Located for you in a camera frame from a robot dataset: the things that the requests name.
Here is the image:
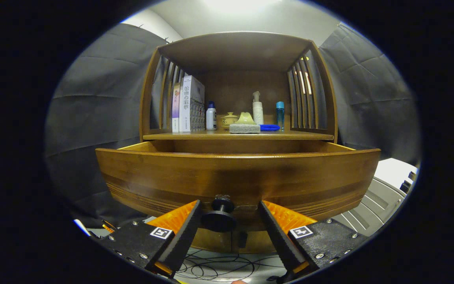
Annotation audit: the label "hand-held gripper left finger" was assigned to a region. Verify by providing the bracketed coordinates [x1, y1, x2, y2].
[99, 200, 204, 278]

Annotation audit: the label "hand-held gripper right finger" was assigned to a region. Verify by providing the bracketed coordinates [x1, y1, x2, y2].
[259, 200, 369, 277]

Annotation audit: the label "wooden drawer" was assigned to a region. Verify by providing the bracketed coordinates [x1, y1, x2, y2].
[95, 141, 381, 253]

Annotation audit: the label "green handled scrubbing brush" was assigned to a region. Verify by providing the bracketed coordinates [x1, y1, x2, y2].
[229, 112, 261, 134]

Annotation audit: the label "wooden countertop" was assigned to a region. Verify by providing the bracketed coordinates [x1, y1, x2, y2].
[143, 128, 335, 141]

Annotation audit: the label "grey white drawer unit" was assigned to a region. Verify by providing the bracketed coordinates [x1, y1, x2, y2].
[331, 158, 419, 237]

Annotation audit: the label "wooden cabinet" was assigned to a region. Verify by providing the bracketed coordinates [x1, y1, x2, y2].
[139, 32, 339, 254]

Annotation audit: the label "clear bottle blue cap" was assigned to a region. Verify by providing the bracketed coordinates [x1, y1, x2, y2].
[276, 101, 285, 130]

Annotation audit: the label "white bottle blue cap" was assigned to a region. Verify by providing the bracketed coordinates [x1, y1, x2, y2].
[206, 101, 217, 131]

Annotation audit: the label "yellow lidded teacup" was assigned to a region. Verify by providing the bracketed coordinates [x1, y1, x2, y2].
[220, 112, 239, 130]

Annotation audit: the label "white pump bottle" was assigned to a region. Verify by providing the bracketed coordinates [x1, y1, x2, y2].
[252, 91, 264, 125]

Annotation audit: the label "purple book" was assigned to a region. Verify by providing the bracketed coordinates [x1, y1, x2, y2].
[171, 82, 180, 133]

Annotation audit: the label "white patterned book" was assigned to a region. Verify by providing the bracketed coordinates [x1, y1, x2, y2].
[179, 75, 205, 133]

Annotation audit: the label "black floor cables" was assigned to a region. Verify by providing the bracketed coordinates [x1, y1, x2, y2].
[176, 248, 290, 282]

